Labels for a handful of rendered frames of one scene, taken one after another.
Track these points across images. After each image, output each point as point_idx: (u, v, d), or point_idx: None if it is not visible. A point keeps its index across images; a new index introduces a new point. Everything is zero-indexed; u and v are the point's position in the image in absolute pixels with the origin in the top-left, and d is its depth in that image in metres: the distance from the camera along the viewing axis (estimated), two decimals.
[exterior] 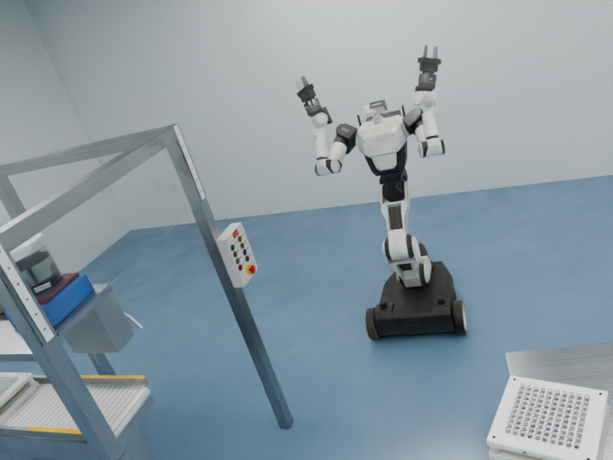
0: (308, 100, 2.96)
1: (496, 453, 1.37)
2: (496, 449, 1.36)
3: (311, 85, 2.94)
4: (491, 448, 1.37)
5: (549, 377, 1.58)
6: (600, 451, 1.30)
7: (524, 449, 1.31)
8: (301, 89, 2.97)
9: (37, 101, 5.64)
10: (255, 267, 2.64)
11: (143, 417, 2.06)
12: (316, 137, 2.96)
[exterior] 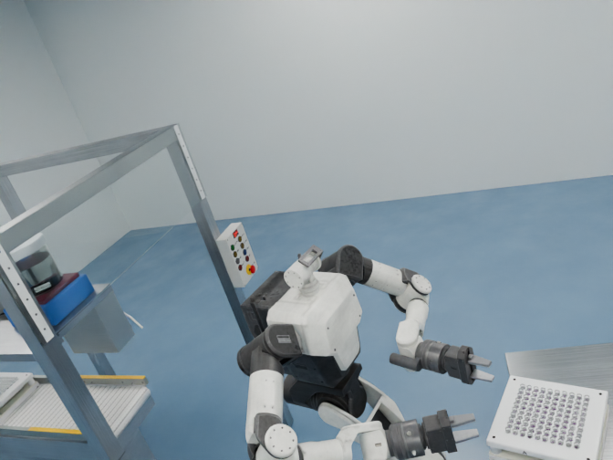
0: (425, 449, 1.34)
1: (496, 453, 1.37)
2: (496, 449, 1.36)
3: None
4: (491, 448, 1.37)
5: (549, 377, 1.58)
6: (600, 451, 1.30)
7: (524, 449, 1.31)
8: (453, 440, 1.32)
9: (37, 101, 5.64)
10: (255, 267, 2.64)
11: (143, 417, 2.06)
12: (347, 459, 1.31)
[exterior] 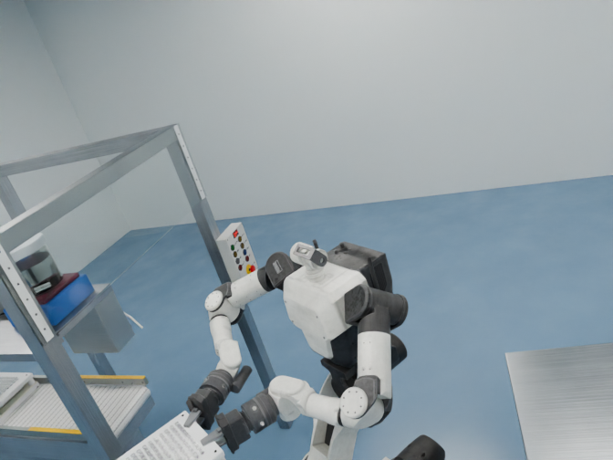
0: None
1: None
2: None
3: (207, 427, 1.63)
4: None
5: (549, 377, 1.58)
6: None
7: (157, 430, 1.57)
8: None
9: (37, 101, 5.64)
10: (255, 267, 2.64)
11: (143, 417, 2.06)
12: (215, 350, 1.83)
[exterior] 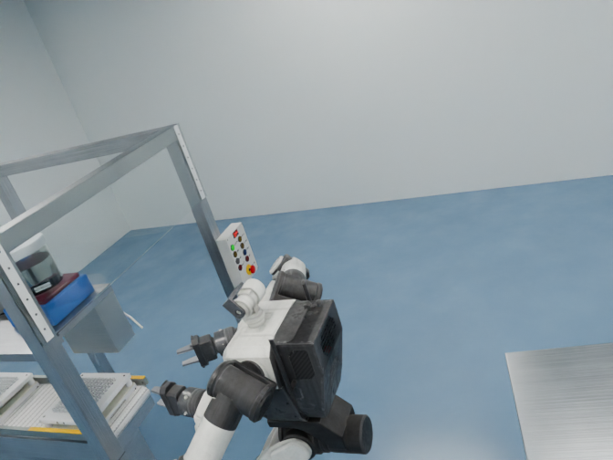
0: None
1: (129, 381, 2.07)
2: None
3: (204, 364, 1.93)
4: (130, 380, 2.06)
5: (549, 377, 1.58)
6: None
7: (110, 372, 2.09)
8: None
9: (37, 101, 5.64)
10: (255, 267, 2.64)
11: (143, 417, 2.06)
12: None
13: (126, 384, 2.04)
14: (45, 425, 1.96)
